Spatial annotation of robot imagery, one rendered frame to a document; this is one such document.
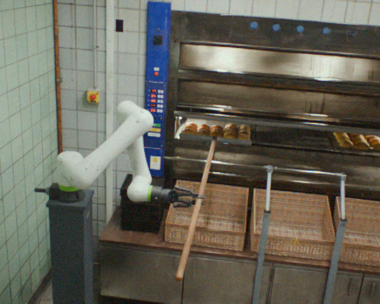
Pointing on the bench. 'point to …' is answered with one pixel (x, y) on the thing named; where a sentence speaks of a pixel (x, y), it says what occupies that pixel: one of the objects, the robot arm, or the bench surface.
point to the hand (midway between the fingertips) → (198, 199)
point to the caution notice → (155, 162)
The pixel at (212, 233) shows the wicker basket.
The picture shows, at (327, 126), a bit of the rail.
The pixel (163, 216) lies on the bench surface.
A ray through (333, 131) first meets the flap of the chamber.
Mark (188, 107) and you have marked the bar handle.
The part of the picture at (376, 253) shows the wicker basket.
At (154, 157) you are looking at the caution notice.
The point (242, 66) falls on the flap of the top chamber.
